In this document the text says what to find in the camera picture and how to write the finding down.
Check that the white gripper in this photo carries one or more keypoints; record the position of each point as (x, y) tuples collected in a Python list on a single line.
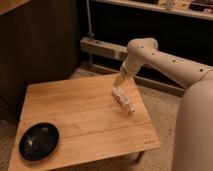
[(123, 79)]

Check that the white plastic bottle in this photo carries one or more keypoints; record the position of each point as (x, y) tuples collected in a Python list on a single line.
[(122, 99)]

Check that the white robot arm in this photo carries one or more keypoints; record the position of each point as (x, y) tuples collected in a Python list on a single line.
[(193, 140)]

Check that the black ceramic bowl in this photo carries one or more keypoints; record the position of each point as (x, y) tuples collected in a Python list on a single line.
[(39, 141)]

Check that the wooden table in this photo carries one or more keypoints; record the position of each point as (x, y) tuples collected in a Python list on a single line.
[(92, 125)]

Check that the metal vertical pole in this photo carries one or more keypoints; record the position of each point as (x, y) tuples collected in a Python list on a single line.
[(90, 32)]

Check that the dark wooden cabinet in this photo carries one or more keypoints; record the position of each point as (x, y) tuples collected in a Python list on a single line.
[(39, 42)]

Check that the wooden shelf with items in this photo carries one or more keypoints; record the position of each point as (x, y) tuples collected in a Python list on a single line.
[(186, 8)]

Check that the grey metal rail beam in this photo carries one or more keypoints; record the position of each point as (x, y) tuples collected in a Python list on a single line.
[(104, 49)]

